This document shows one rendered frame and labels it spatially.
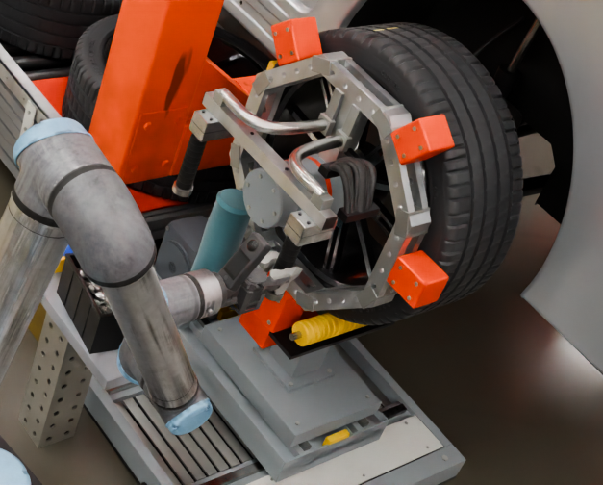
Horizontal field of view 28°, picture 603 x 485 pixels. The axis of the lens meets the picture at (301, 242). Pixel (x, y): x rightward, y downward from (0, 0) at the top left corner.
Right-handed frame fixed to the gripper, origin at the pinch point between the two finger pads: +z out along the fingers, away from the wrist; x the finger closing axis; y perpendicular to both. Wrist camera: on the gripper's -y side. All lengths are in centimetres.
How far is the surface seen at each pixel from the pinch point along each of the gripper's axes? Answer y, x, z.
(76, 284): 29, -33, -24
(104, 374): 38.1, -14.8, -25.8
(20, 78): 44, -126, 15
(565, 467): 83, 32, 114
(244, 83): 15, -75, 48
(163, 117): 11, -62, 12
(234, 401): 67, -16, 20
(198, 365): 69, -31, 20
